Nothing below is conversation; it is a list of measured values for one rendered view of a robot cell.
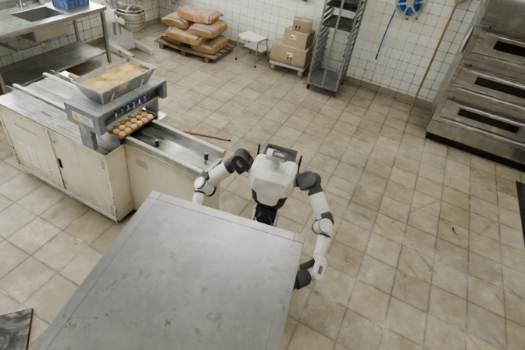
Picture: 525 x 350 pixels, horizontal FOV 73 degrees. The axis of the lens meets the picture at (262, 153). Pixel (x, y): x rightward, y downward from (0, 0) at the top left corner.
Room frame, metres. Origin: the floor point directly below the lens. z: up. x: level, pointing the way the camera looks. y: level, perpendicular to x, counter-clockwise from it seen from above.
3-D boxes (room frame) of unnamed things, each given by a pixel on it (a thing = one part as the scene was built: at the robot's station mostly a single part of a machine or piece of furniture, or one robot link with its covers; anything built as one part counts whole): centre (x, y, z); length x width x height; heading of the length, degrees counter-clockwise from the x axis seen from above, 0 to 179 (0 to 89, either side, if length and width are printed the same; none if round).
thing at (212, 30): (5.95, 1.21, 0.47); 0.72 x 0.42 x 0.17; 164
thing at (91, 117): (2.35, 1.17, 1.01); 0.72 x 0.33 x 0.34; 158
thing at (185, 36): (5.86, 1.55, 0.32); 0.72 x 0.42 x 0.17; 73
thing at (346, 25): (5.35, -0.84, 1.05); 0.60 x 0.40 x 0.01; 162
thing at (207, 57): (6.06, 1.47, 0.06); 1.20 x 0.80 x 0.11; 71
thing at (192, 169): (2.25, 1.33, 0.87); 2.01 x 0.03 x 0.07; 68
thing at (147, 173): (2.16, 0.70, 0.45); 0.70 x 0.34 x 0.90; 68
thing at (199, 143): (2.52, 1.22, 0.87); 2.01 x 0.03 x 0.07; 68
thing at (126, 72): (2.35, 1.17, 1.28); 0.54 x 0.27 x 0.06; 158
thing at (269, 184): (1.66, -0.09, 1.15); 0.34 x 0.30 x 0.36; 79
